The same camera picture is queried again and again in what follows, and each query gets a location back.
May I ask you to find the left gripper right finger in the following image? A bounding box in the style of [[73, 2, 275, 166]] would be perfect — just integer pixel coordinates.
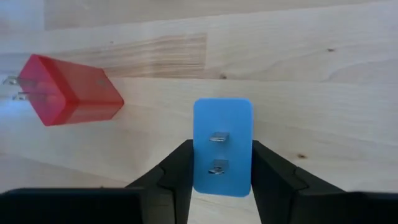
[[251, 140, 349, 224]]

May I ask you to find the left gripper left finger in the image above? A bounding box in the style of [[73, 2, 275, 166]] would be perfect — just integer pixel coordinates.
[[126, 139, 195, 224]]

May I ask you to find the blue plug charger block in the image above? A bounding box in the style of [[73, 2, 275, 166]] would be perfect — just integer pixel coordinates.
[[192, 97, 254, 198]]

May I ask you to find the red plug charger block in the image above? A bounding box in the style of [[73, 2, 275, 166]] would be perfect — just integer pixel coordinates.
[[2, 54, 126, 127]]

